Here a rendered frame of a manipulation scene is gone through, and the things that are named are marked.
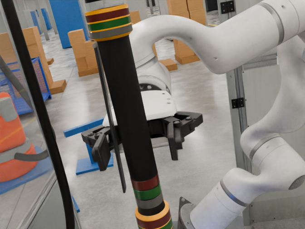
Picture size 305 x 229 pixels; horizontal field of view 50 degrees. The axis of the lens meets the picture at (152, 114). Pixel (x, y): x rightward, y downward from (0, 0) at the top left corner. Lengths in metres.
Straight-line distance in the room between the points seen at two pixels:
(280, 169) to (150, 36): 0.62
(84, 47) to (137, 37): 9.02
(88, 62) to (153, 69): 9.07
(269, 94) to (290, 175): 1.35
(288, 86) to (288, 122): 0.11
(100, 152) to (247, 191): 0.77
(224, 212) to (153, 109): 0.75
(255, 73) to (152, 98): 1.82
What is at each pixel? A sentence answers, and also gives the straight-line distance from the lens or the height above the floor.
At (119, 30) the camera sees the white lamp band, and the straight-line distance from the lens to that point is 0.33.
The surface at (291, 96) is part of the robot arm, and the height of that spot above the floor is 1.51.
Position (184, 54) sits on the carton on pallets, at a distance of 8.55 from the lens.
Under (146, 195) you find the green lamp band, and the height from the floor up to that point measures 1.60.
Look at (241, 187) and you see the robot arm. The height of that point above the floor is 1.20.
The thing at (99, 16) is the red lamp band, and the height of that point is 1.81.
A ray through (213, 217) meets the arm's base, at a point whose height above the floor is 1.10.
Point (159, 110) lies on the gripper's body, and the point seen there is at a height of 1.67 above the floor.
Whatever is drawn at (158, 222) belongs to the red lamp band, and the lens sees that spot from 0.41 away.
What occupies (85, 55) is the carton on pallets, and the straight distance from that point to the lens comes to 9.61.
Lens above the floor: 1.82
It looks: 20 degrees down
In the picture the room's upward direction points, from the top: 12 degrees counter-clockwise
